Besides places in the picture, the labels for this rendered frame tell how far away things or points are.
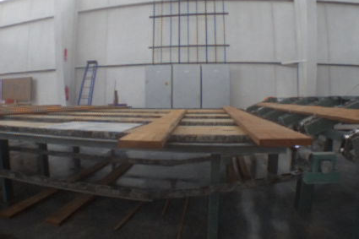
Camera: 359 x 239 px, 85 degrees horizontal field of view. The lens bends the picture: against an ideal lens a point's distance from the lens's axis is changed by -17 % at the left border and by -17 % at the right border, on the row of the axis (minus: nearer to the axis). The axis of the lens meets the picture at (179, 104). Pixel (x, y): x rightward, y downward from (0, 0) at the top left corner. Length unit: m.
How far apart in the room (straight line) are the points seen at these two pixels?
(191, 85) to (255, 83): 2.00
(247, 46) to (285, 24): 1.43
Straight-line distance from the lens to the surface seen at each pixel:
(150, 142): 0.78
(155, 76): 6.77
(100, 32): 8.43
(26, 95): 9.88
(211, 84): 6.53
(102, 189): 1.28
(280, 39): 7.63
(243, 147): 1.04
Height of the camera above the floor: 1.01
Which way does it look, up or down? 1 degrees down
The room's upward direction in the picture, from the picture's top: straight up
